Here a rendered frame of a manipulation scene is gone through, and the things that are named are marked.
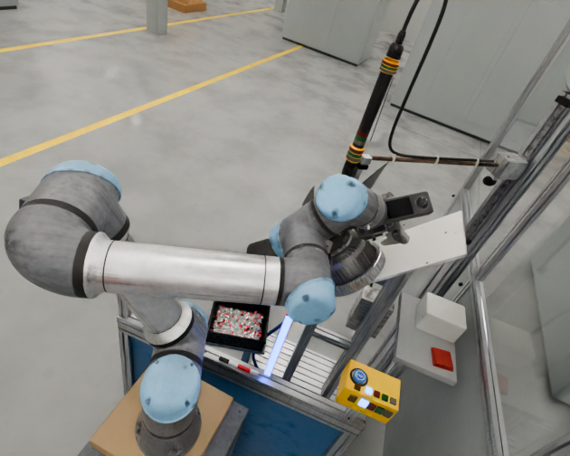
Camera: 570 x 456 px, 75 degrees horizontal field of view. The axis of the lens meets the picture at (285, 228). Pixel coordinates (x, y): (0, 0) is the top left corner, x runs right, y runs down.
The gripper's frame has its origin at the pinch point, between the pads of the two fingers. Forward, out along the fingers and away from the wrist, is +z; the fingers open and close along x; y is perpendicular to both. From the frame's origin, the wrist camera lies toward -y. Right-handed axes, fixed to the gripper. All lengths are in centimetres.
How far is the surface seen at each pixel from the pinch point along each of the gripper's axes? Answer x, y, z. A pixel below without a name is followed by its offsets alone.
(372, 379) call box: 37.6, 25.1, 21.2
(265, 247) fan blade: -13, 61, 33
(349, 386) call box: 38, 30, 15
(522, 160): -21, -32, 59
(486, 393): 52, 1, 59
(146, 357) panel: 19, 108, 9
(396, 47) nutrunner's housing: -39.4, -10.8, -5.9
